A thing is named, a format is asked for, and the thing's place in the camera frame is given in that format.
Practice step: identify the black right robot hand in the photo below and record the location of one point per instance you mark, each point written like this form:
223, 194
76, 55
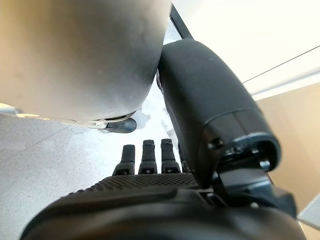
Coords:
200, 100

